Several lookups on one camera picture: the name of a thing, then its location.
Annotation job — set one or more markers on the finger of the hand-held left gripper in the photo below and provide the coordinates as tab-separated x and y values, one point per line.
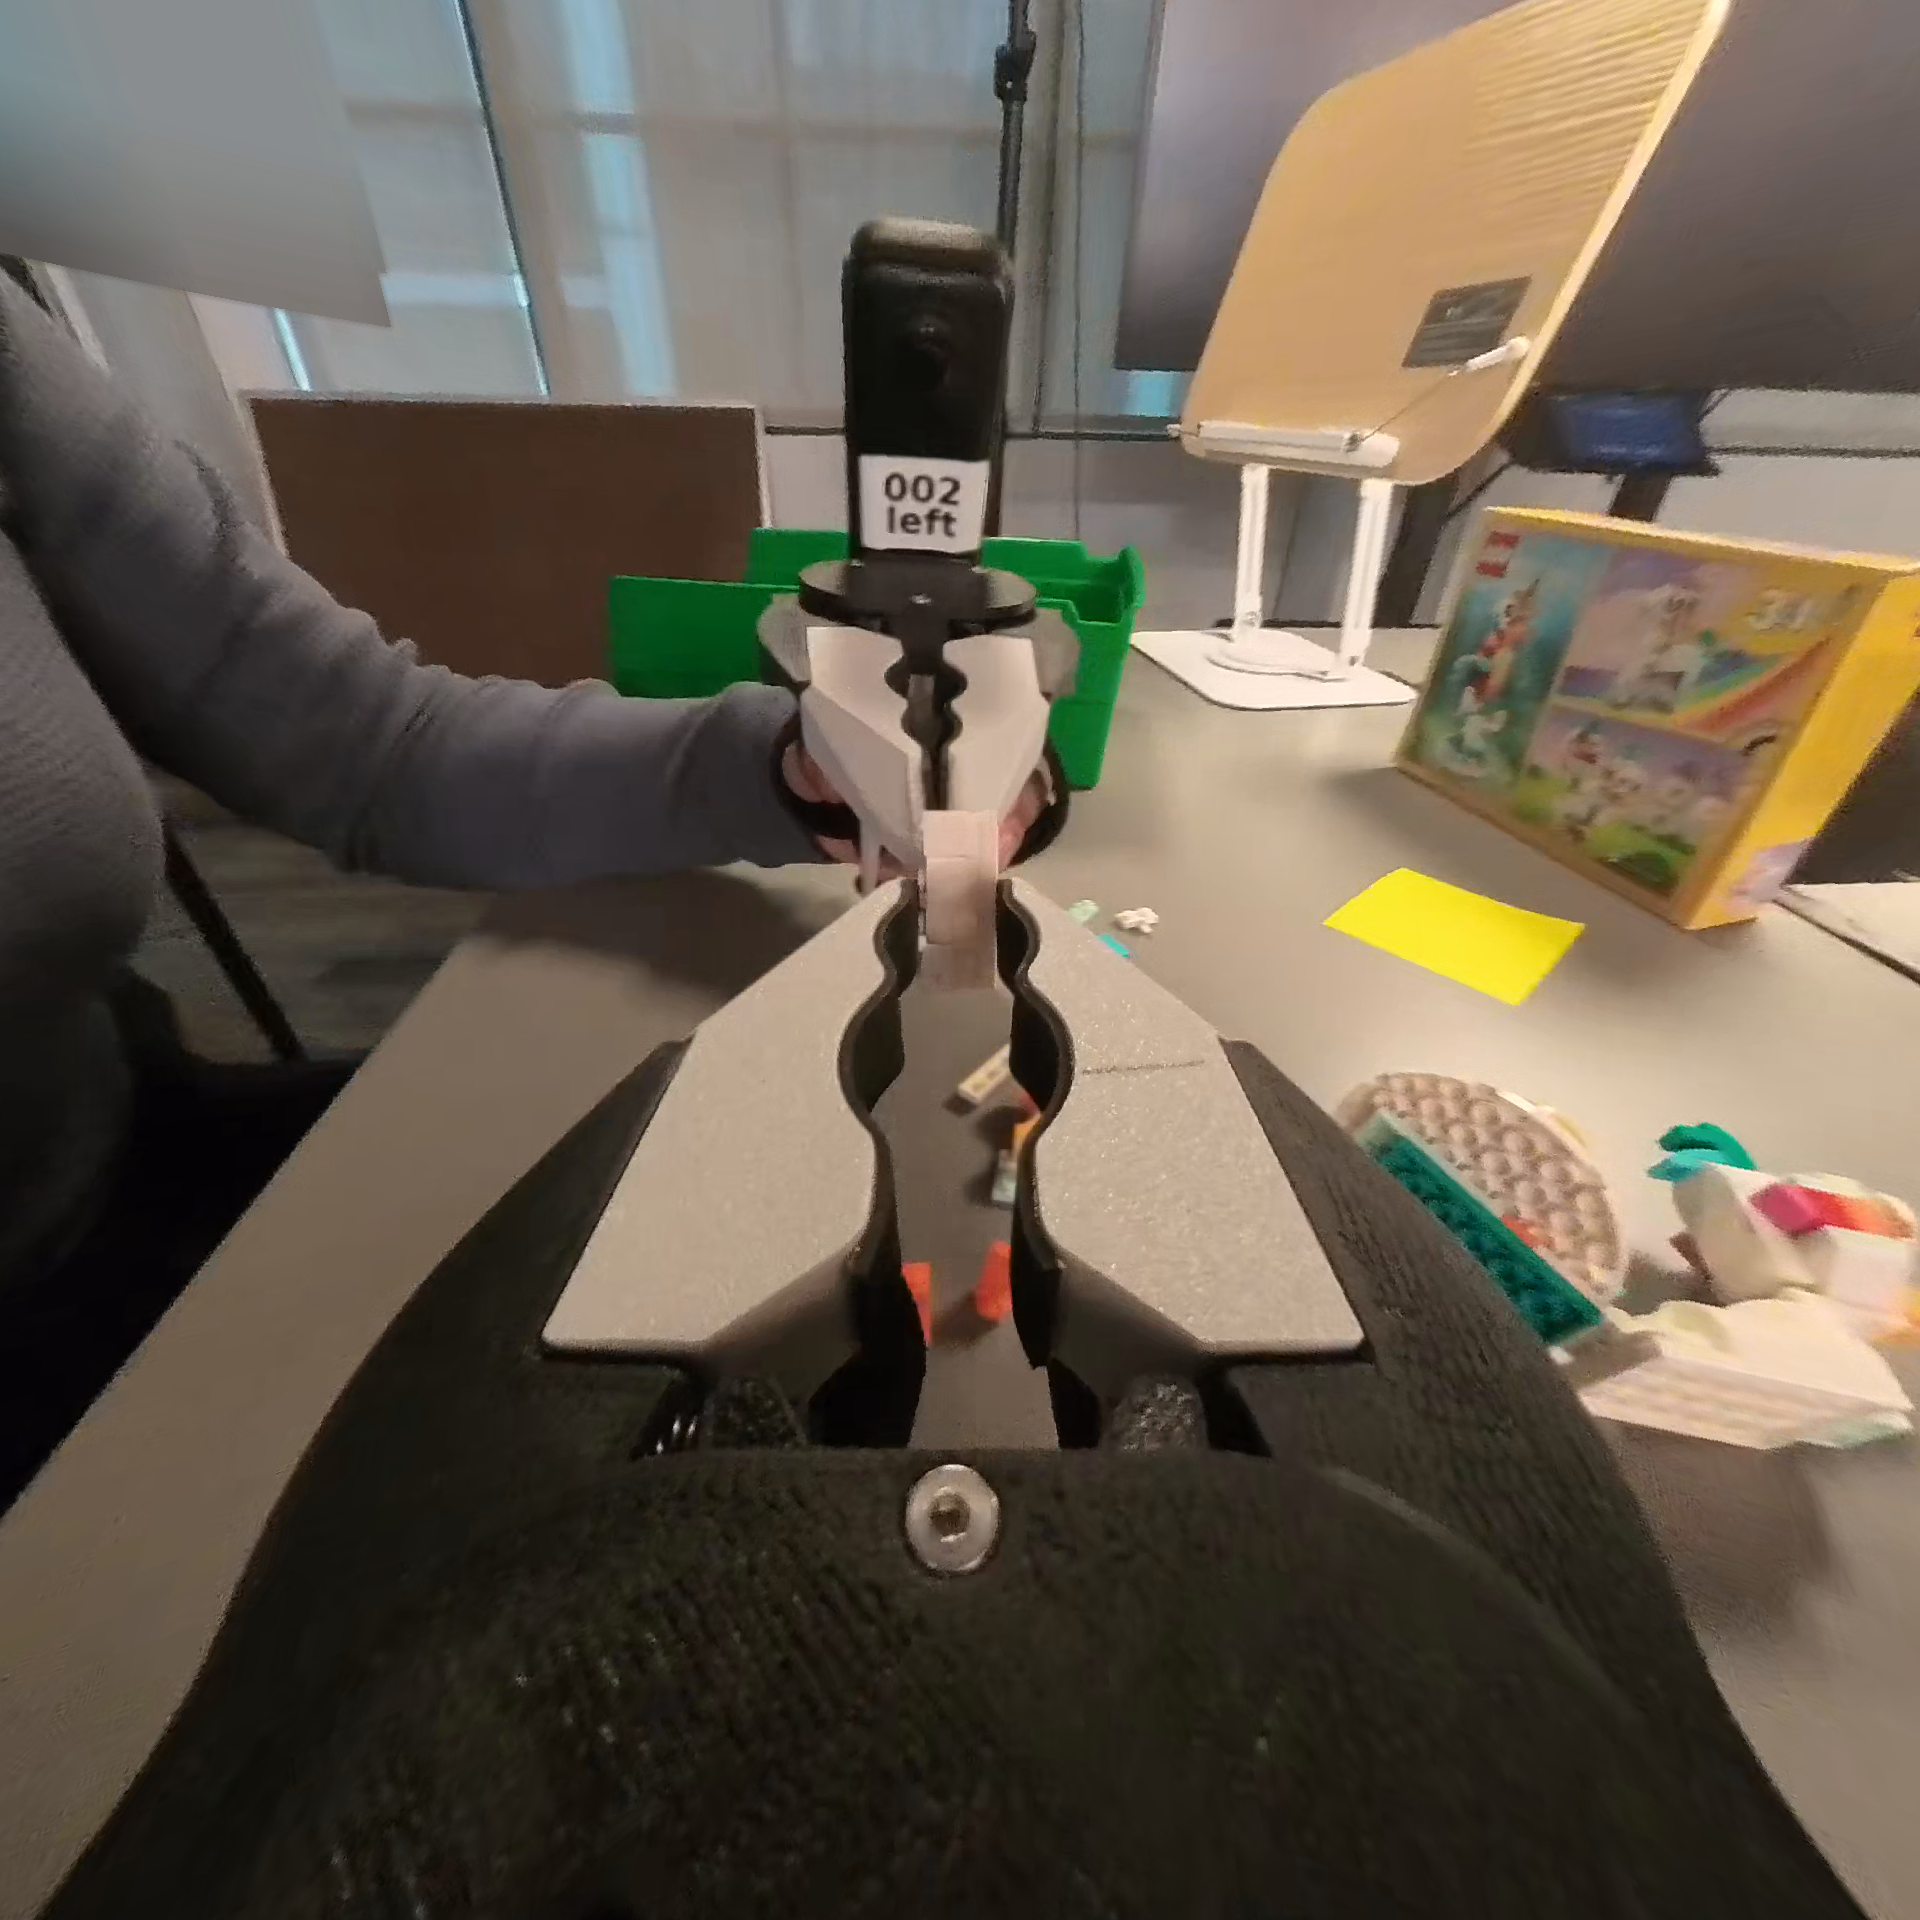
856	721
998	721

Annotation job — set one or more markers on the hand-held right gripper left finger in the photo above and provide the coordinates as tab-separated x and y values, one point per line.
720	1200

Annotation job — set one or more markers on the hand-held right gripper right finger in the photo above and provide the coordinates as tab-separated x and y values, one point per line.
1201	1200

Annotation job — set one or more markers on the white lego arch piece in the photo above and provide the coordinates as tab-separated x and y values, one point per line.
956	914

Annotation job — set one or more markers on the round white lego base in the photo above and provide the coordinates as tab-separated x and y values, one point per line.
1484	1171

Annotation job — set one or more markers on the white lego unicorn head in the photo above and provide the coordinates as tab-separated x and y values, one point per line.
1756	1224

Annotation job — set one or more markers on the person's left forearm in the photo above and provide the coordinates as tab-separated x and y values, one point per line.
452	749

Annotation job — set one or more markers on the scattered small lego pieces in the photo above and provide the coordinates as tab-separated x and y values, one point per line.
992	1282

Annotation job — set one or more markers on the white lego wing plate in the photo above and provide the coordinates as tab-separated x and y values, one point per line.
1741	1380

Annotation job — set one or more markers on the yellow lego box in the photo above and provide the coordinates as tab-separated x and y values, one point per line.
1650	704

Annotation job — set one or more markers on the person's left hand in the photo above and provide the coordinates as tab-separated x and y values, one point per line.
818	795

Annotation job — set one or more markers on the green plastic bin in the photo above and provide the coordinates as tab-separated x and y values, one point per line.
676	644

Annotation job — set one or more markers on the black pole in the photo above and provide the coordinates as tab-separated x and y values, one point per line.
1020	149

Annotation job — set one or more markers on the yellow sticky note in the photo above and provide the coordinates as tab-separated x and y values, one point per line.
1455	931

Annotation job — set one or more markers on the brown board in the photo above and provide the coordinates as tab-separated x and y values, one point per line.
494	523

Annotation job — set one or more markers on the beige book stand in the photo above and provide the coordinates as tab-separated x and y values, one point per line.
1441	194

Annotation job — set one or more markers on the small blue screen device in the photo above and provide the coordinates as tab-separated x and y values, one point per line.
1613	427

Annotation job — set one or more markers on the person's torso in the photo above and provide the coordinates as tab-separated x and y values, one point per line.
76	900

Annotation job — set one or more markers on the dark monitor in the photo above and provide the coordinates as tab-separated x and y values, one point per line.
1799	180

